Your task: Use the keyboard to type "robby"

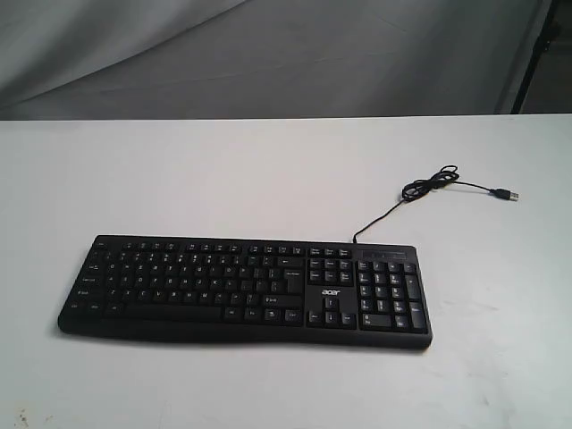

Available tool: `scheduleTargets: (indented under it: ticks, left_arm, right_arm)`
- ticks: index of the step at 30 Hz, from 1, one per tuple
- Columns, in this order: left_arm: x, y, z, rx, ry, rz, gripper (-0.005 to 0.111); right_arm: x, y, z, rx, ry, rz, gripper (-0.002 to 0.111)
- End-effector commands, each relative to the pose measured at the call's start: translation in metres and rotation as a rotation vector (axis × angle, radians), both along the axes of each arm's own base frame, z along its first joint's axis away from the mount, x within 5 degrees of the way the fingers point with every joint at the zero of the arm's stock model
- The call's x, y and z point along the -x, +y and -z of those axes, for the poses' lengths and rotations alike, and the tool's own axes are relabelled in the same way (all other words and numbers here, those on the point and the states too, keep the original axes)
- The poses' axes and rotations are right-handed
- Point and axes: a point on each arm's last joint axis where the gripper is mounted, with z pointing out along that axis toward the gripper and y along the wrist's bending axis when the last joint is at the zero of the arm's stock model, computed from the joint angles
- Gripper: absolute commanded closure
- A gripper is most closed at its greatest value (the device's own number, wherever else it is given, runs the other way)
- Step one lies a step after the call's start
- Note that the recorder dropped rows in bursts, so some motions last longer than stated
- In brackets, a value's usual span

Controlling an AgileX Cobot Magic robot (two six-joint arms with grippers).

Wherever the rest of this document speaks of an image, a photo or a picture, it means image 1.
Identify black USB cable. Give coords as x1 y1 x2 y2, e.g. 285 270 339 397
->
351 165 521 245

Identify grey backdrop cloth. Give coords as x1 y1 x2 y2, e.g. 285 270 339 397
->
1 1 550 120

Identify black acer keyboard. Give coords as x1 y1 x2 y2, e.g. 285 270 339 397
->
57 235 433 349

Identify black stand pole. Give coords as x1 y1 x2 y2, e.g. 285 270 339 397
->
510 1 561 114

